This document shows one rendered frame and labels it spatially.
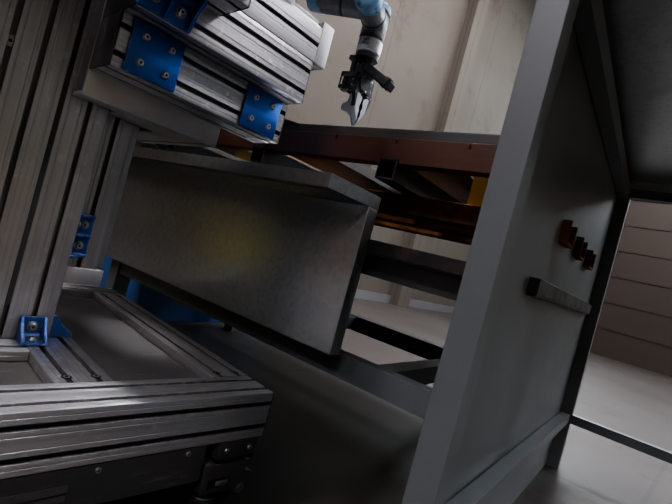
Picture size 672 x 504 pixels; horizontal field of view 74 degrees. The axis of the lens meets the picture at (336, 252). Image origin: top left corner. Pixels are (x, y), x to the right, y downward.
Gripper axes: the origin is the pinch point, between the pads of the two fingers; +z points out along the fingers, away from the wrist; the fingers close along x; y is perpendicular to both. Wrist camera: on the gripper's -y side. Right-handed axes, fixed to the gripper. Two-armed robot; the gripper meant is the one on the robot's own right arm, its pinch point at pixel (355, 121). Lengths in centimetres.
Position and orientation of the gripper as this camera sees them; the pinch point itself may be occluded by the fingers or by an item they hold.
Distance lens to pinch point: 140.2
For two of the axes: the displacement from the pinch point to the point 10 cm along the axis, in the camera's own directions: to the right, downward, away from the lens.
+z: -2.6, 9.7, 0.2
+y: -7.9, -2.2, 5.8
